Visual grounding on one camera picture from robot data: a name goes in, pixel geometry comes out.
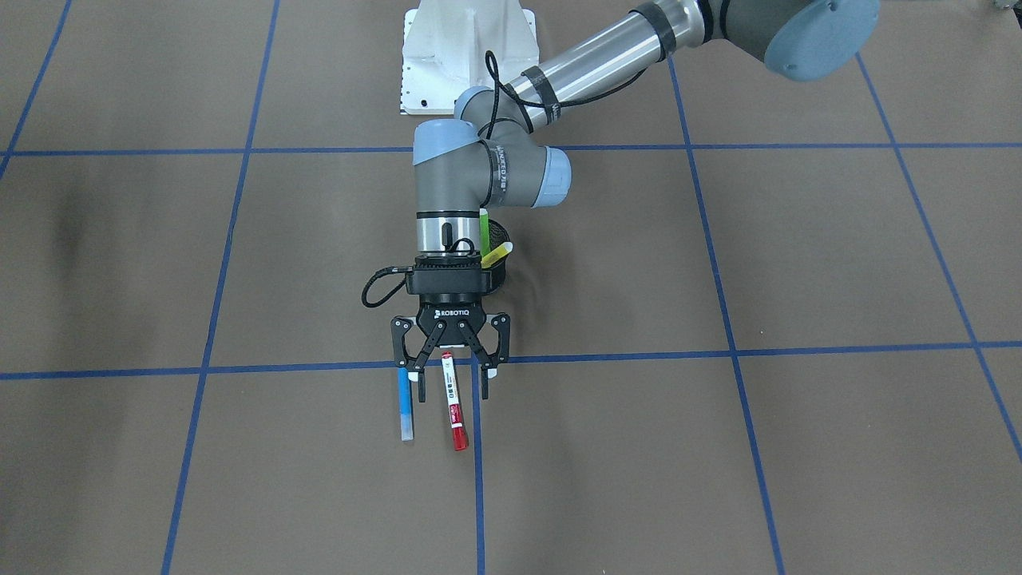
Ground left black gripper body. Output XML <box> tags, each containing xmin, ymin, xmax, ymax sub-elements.
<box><xmin>416</xmin><ymin>292</ymin><xmax>486</xmax><ymax>343</ymax></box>

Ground blue marker pen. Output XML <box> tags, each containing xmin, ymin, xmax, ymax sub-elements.
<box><xmin>398</xmin><ymin>367</ymin><xmax>415</xmax><ymax>442</ymax></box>

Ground red white marker pen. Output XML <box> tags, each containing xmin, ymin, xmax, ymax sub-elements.
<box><xmin>442</xmin><ymin>351</ymin><xmax>469</xmax><ymax>451</ymax></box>

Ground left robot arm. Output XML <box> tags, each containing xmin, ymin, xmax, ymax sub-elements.
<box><xmin>379</xmin><ymin>1</ymin><xmax>881</xmax><ymax>401</ymax></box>

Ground black mesh pen cup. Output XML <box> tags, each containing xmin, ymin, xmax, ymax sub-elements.
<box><xmin>483</xmin><ymin>219</ymin><xmax>513</xmax><ymax>295</ymax></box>

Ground yellow highlighter pen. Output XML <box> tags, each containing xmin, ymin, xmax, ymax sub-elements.
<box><xmin>481</xmin><ymin>241</ymin><xmax>514</xmax><ymax>269</ymax></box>

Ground green highlighter pen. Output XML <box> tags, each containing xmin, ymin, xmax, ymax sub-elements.
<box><xmin>479</xmin><ymin>208</ymin><xmax>490</xmax><ymax>257</ymax></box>

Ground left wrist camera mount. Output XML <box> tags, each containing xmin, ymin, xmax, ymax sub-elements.
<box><xmin>361</xmin><ymin>255</ymin><xmax>506</xmax><ymax>308</ymax></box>

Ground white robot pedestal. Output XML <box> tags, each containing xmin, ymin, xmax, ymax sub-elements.
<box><xmin>399</xmin><ymin>1</ymin><xmax>540</xmax><ymax>116</ymax></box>

